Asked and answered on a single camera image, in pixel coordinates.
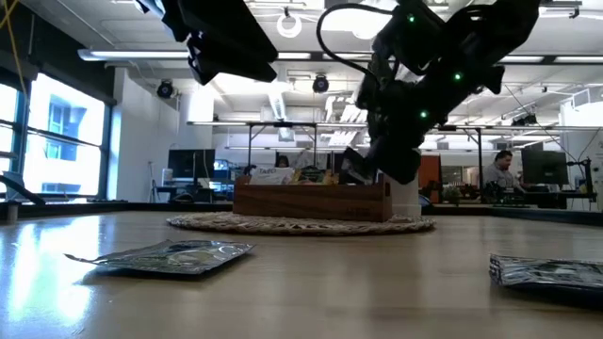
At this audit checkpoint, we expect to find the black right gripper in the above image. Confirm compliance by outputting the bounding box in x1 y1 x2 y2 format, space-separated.
341 83 428 186

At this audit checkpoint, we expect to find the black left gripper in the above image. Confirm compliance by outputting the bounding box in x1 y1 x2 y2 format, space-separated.
136 0 280 87

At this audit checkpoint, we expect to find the brown wooden tea box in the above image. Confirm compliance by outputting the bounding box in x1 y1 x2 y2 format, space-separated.
233 174 394 223

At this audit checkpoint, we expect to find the orange white Tazo tea packet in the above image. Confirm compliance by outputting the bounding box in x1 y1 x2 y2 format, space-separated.
248 166 297 186

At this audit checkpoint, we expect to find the black silver foil tea packet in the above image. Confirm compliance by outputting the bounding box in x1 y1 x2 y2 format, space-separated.
64 238 256 276
488 253 603 289

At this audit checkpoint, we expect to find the orange partition panel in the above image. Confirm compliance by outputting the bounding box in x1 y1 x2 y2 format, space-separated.
420 154 443 204

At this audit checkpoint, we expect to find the small green potted plant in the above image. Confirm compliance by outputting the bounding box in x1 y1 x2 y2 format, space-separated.
442 186 465 205

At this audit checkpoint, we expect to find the long ceiling light bar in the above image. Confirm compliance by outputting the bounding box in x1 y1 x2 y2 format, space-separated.
77 48 603 66

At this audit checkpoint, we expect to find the white ceiling lamp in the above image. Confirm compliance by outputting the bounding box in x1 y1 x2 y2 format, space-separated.
324 5 392 41

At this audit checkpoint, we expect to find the black computer monitor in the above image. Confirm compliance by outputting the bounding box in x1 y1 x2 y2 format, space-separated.
168 149 217 179
521 149 570 186

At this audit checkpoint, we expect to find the round woven placemat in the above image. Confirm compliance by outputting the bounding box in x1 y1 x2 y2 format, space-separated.
167 211 437 237

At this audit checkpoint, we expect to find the large window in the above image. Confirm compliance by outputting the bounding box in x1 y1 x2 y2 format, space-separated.
0 70 114 202

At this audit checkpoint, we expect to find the black monitor stand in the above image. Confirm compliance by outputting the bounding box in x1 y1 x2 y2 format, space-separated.
567 157 595 194

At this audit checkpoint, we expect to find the black slanted bar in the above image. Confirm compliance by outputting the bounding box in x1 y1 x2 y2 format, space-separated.
0 174 47 206

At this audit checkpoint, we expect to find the white ring lamp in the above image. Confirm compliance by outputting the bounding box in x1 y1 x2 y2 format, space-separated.
276 11 303 40

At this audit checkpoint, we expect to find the black workbench frame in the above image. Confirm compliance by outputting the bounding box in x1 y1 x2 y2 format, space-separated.
246 121 318 183
426 124 484 189

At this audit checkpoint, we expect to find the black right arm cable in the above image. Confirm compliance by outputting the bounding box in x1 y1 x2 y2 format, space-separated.
316 3 383 80

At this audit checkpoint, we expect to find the black aluminium table frame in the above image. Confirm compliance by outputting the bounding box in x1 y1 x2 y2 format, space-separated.
0 200 603 226

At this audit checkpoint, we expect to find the yellow hanging cable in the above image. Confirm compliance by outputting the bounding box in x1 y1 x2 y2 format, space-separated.
0 0 28 98

